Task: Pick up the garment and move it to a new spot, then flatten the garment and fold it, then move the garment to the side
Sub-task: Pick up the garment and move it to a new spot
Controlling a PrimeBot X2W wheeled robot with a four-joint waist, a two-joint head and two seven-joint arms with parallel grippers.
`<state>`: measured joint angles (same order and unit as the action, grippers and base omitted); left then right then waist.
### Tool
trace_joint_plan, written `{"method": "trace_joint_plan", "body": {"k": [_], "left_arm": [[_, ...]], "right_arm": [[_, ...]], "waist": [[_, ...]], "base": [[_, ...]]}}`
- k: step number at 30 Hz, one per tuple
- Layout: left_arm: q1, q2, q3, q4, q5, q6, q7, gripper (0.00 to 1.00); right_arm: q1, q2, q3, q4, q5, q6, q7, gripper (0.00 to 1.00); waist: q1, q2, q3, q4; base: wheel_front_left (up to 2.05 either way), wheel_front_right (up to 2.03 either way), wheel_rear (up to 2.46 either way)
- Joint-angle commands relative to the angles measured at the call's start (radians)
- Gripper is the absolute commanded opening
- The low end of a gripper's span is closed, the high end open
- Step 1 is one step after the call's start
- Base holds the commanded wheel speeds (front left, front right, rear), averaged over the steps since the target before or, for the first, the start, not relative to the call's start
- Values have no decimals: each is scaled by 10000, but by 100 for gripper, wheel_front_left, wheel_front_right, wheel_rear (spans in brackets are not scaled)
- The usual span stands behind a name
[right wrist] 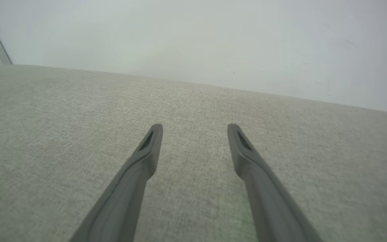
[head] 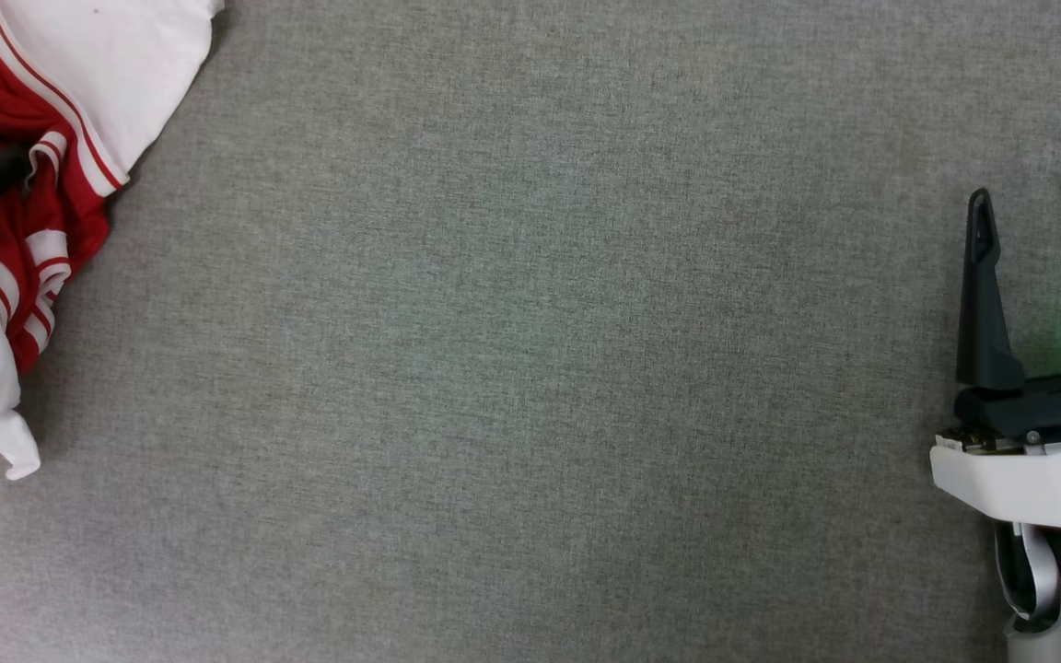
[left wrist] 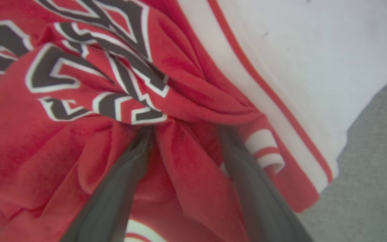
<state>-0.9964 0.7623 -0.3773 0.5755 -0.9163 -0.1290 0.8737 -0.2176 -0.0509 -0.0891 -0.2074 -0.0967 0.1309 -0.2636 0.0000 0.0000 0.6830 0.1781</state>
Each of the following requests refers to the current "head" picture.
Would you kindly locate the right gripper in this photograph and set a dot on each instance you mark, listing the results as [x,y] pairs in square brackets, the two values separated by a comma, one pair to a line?
[1046,479]

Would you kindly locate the white garment with red stripes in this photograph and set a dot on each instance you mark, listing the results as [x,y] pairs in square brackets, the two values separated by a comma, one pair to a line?
[125,55]

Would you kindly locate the grey fabric sofa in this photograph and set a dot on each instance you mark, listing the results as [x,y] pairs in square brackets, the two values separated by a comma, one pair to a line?
[530,368]

